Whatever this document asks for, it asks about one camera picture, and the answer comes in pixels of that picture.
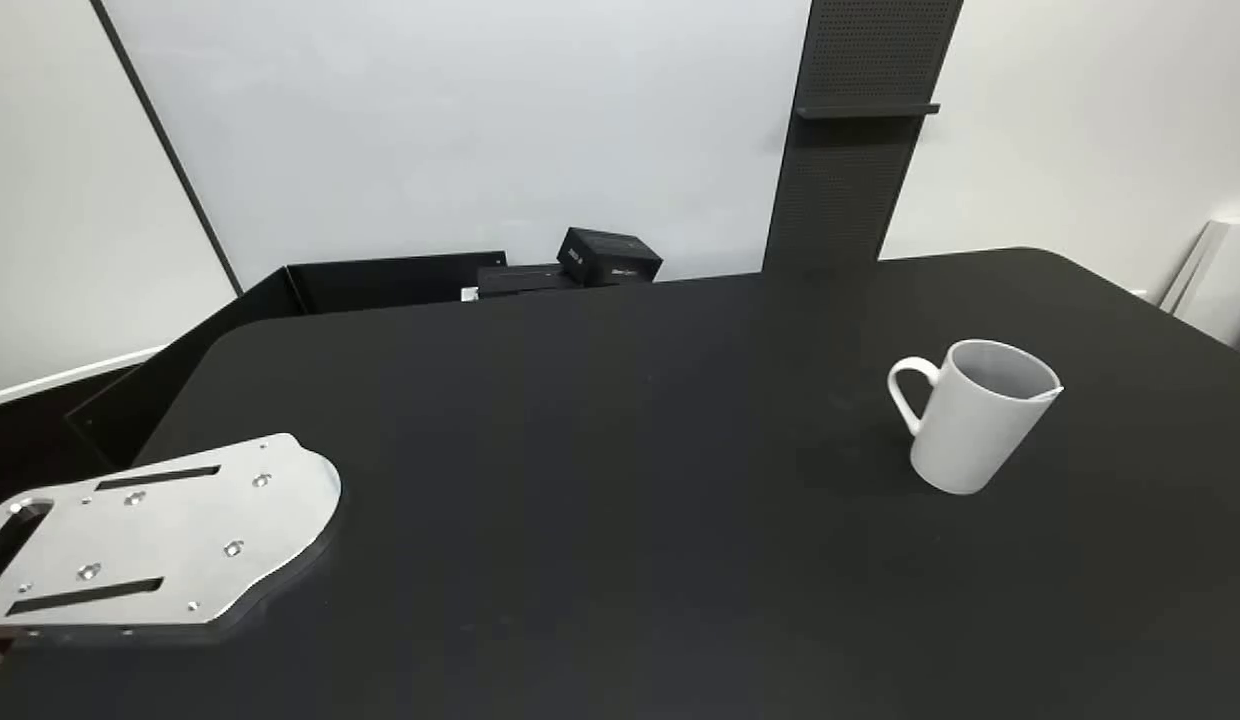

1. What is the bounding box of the small black box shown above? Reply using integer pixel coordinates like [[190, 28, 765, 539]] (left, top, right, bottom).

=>
[[557, 227, 659, 287]]

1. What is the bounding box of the white ceramic mug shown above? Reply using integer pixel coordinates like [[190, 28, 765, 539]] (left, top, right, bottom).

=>
[[884, 341, 1063, 497]]

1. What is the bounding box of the black vertical pillar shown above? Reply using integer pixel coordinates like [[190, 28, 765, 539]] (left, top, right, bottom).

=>
[[765, 0, 964, 278]]

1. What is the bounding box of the large whiteboard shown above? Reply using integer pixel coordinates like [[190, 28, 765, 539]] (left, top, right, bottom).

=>
[[105, 0, 814, 285]]

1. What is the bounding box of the silver metal mounting plate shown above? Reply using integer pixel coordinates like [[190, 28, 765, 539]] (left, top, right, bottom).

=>
[[0, 433, 344, 637]]

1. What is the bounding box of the white leaning panel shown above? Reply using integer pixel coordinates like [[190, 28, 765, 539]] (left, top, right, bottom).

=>
[[1159, 220, 1240, 349]]

